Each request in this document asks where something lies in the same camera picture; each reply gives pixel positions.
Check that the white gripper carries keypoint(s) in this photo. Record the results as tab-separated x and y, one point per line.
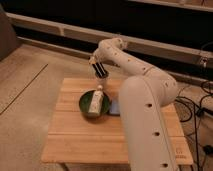
93	59

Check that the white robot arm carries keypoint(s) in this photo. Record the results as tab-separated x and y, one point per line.
141	97

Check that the translucent ceramic cup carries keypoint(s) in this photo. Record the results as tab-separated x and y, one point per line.
102	80

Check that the dark green bowl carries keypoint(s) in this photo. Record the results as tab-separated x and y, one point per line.
84	104

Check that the white bottle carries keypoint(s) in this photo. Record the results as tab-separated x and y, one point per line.
96	102

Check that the blue sponge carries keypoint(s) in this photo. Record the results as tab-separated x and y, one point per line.
114	108

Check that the wooden table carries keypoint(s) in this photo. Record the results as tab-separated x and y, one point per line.
73	139

